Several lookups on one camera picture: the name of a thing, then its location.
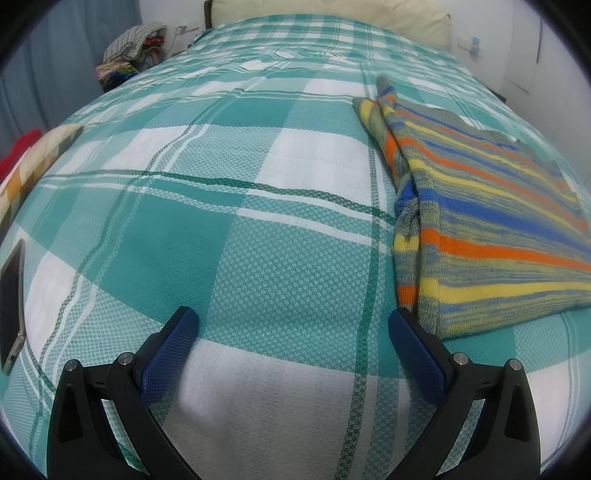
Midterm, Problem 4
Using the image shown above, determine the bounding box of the wall socket with blue ornament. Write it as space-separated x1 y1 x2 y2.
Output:
456 36 484 59

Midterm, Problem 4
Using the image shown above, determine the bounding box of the striped knit sweater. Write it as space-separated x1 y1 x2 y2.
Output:
352 74 591 340

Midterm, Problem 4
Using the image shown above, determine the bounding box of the cream padded headboard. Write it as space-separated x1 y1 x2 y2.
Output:
204 0 452 50

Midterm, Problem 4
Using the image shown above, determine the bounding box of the smartphone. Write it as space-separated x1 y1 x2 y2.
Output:
0 239 27 376

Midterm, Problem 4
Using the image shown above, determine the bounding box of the pile of colourful clothes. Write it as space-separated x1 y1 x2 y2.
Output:
95 39 163 94

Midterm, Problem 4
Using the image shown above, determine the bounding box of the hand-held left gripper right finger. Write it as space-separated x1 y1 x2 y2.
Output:
388 307 541 480

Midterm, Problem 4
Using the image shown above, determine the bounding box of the orange checked cloth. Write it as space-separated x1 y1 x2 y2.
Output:
0 124 85 228

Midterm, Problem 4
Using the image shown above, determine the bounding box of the green checked bed blanket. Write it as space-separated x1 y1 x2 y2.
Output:
0 2 591 480

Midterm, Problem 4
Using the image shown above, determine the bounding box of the white wardrobe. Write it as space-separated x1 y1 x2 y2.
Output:
480 0 591 121

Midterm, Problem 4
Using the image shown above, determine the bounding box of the blue-grey curtain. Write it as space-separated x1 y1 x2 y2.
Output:
0 0 145 155

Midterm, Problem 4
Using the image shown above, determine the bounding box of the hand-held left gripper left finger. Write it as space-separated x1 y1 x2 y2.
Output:
47 306 200 480

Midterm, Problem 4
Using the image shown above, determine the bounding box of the red cloth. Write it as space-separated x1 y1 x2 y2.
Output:
0 129 43 184

